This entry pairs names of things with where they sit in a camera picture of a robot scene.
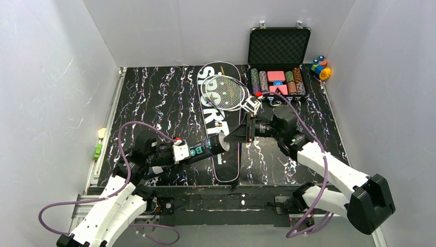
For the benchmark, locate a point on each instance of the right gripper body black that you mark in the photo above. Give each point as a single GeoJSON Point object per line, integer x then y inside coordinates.
{"type": "Point", "coordinates": [251, 128]}

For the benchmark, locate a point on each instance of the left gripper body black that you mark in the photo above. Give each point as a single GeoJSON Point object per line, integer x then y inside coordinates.
{"type": "Point", "coordinates": [169, 156]}

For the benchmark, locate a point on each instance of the black shuttlecock tube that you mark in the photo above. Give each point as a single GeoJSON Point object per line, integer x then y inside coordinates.
{"type": "Point", "coordinates": [207, 148]}

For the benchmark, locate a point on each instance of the clear round tube lid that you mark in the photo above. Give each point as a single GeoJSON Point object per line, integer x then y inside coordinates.
{"type": "Point", "coordinates": [225, 145]}

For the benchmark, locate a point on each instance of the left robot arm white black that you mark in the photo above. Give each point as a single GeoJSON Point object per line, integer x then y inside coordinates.
{"type": "Point", "coordinates": [123, 199]}

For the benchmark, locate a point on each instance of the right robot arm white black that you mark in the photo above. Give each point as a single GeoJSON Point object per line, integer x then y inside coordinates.
{"type": "Point", "coordinates": [366, 201]}

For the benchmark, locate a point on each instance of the white badminton racket lower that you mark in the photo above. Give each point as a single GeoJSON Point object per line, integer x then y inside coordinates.
{"type": "Point", "coordinates": [218, 97]}

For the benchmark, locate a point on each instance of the white badminton racket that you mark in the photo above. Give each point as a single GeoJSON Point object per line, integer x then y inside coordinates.
{"type": "Point", "coordinates": [228, 90]}
{"type": "Point", "coordinates": [218, 97]}

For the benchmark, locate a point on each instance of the white badminton racket upper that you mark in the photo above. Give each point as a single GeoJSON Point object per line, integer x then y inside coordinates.
{"type": "Point", "coordinates": [228, 90]}

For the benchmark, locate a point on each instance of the black racket bag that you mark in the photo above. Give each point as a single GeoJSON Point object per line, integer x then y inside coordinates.
{"type": "Point", "coordinates": [226, 166]}

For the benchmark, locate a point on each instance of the pink playing card deck lower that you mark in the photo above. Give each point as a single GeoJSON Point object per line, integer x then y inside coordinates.
{"type": "Point", "coordinates": [280, 89]}

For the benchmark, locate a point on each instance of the pink playing card deck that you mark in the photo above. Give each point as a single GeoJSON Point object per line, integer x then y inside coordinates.
{"type": "Point", "coordinates": [280, 89]}
{"type": "Point", "coordinates": [273, 76]}

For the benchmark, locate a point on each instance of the poker chip row right inner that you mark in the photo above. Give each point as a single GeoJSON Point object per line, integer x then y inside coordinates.
{"type": "Point", "coordinates": [291, 85]}

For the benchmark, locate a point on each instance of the poker chip row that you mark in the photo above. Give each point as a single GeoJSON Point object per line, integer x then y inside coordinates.
{"type": "Point", "coordinates": [299, 81]}
{"type": "Point", "coordinates": [255, 81]}
{"type": "Point", "coordinates": [263, 81]}
{"type": "Point", "coordinates": [291, 85]}

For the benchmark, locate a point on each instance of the poker chip row far left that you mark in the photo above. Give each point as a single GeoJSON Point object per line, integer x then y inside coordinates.
{"type": "Point", "coordinates": [255, 81]}

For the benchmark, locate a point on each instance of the pink playing card deck upper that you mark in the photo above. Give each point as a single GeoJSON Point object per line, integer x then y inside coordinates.
{"type": "Point", "coordinates": [273, 76]}

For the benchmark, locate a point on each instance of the poker chip row far right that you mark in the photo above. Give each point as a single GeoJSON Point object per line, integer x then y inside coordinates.
{"type": "Point", "coordinates": [299, 81]}

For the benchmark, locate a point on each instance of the green small block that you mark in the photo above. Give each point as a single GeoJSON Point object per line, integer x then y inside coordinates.
{"type": "Point", "coordinates": [97, 152]}

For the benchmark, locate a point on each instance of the beige small block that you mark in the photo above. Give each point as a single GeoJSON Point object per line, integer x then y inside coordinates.
{"type": "Point", "coordinates": [101, 133]}

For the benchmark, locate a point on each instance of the black poker chip case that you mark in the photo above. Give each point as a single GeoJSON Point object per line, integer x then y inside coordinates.
{"type": "Point", "coordinates": [278, 49]}

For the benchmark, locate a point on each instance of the colourful toy block train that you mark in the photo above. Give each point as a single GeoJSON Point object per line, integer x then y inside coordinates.
{"type": "Point", "coordinates": [320, 67]}

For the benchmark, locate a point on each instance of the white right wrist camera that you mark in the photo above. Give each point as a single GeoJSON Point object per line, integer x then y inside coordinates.
{"type": "Point", "coordinates": [252, 105]}

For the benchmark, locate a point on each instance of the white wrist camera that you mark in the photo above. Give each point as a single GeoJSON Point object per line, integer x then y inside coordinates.
{"type": "Point", "coordinates": [252, 105]}
{"type": "Point", "coordinates": [181, 150]}

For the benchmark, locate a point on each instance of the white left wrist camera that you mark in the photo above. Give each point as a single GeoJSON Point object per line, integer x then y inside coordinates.
{"type": "Point", "coordinates": [181, 150]}

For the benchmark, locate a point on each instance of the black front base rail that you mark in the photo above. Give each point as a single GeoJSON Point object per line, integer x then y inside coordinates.
{"type": "Point", "coordinates": [223, 205]}

